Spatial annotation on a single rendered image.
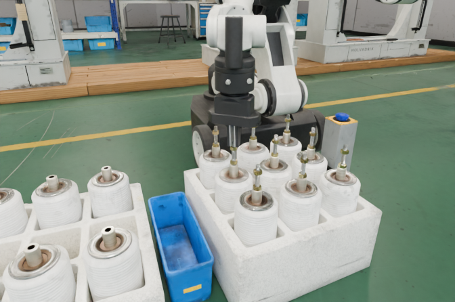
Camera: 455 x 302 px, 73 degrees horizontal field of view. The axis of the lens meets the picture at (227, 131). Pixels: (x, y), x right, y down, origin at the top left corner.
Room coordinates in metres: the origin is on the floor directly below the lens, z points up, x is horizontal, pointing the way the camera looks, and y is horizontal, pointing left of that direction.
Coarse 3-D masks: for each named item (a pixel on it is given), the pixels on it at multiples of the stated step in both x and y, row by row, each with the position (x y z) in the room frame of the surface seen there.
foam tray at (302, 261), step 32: (192, 192) 0.74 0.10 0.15; (224, 224) 0.57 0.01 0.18; (320, 224) 0.57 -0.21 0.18; (352, 224) 0.58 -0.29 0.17; (224, 256) 0.53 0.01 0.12; (256, 256) 0.47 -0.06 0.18; (288, 256) 0.51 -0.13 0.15; (320, 256) 0.54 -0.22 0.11; (352, 256) 0.59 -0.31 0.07; (224, 288) 0.53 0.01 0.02; (256, 288) 0.48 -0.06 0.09; (288, 288) 0.51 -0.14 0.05
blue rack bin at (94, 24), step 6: (90, 18) 5.26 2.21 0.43; (96, 18) 5.30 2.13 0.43; (102, 18) 5.33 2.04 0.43; (108, 18) 5.37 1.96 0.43; (90, 24) 5.25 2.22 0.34; (96, 24) 5.29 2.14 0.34; (102, 24) 5.32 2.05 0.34; (108, 24) 4.91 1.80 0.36; (90, 30) 4.82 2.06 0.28; (96, 30) 4.85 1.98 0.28; (102, 30) 4.89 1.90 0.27; (108, 30) 4.92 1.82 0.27
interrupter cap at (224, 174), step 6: (228, 168) 0.70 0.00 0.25; (240, 168) 0.70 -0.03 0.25; (222, 174) 0.67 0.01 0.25; (228, 174) 0.67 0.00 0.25; (240, 174) 0.67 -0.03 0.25; (246, 174) 0.67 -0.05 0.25; (222, 180) 0.64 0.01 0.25; (228, 180) 0.64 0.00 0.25; (234, 180) 0.64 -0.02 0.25; (240, 180) 0.64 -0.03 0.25
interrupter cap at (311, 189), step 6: (294, 180) 0.64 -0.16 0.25; (288, 186) 0.61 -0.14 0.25; (294, 186) 0.62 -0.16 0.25; (306, 186) 0.62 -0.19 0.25; (312, 186) 0.61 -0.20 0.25; (288, 192) 0.59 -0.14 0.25; (294, 192) 0.59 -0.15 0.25; (300, 192) 0.59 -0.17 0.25; (306, 192) 0.59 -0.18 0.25; (312, 192) 0.59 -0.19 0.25
